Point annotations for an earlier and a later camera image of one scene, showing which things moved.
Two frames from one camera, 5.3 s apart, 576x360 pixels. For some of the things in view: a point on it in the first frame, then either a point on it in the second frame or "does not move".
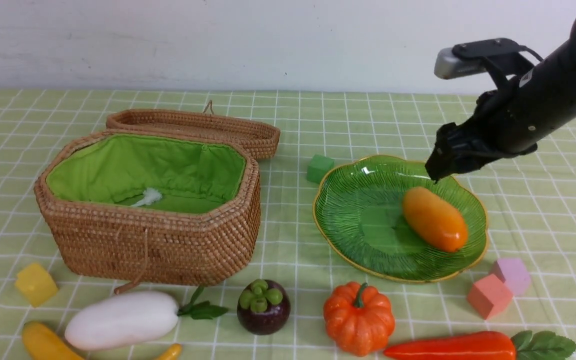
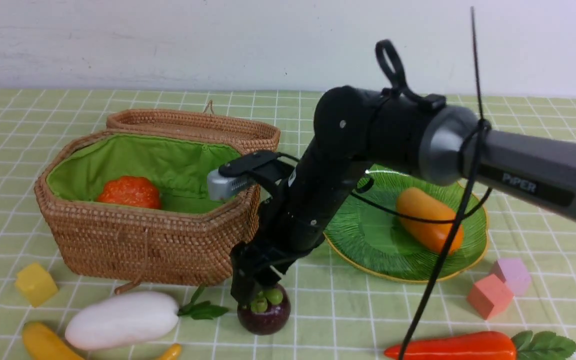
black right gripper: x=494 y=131 to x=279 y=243
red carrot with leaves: x=488 y=345 does not move
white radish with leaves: x=121 y=319 does not move
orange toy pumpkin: x=359 y=319 to x=130 y=190
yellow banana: x=43 y=343 does not move
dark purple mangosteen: x=263 y=307 does not move
